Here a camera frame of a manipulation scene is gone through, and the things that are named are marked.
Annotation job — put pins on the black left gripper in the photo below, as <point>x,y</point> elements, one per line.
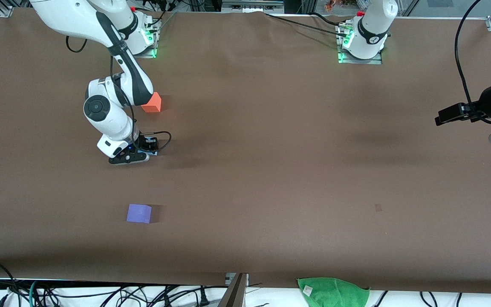
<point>487,102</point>

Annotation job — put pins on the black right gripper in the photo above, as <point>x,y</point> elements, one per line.
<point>142,143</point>

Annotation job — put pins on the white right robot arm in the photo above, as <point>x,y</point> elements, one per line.
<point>105,115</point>

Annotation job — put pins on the orange foam block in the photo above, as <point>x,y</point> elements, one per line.
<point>155,104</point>

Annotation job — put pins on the purple foam block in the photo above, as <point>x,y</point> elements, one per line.
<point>139,213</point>

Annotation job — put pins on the brown table cover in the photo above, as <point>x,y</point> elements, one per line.
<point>271,213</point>

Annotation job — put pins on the black power plug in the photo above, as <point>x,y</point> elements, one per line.
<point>203,297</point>

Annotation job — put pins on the green cloth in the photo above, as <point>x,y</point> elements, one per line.
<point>335,293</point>

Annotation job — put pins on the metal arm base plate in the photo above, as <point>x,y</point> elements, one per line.
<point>376,61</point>
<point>151,49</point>

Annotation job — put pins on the silver rail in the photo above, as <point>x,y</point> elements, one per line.
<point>252,5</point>

